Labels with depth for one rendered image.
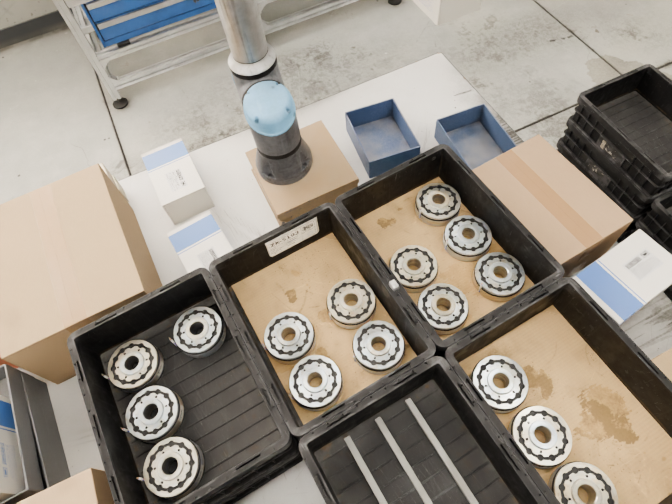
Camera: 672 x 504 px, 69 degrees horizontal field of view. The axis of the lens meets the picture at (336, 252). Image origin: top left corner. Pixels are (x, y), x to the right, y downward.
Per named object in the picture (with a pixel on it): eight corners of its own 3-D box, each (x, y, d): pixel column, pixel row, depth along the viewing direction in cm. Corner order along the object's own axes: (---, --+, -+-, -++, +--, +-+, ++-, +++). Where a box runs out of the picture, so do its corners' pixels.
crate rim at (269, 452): (71, 340, 98) (64, 336, 96) (208, 269, 103) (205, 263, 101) (132, 543, 79) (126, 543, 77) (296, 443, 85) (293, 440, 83)
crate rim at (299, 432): (208, 269, 103) (205, 263, 101) (332, 205, 109) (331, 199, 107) (296, 443, 85) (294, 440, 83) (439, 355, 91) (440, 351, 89)
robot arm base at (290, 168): (251, 149, 135) (242, 124, 127) (304, 134, 136) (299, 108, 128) (263, 192, 128) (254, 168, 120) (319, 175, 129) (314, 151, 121)
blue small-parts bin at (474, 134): (433, 136, 144) (436, 119, 138) (479, 120, 145) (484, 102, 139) (466, 187, 134) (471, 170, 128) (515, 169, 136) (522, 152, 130)
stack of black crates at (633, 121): (538, 178, 201) (576, 94, 162) (598, 151, 206) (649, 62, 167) (605, 254, 182) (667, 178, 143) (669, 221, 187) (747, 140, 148)
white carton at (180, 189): (153, 175, 144) (140, 154, 136) (191, 158, 146) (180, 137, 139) (174, 224, 135) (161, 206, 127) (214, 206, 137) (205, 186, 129)
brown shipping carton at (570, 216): (456, 211, 130) (466, 172, 117) (522, 174, 135) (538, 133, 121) (534, 298, 117) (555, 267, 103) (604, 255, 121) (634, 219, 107)
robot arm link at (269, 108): (260, 162, 120) (247, 124, 108) (248, 124, 127) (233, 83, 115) (307, 147, 121) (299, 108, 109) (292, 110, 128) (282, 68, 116)
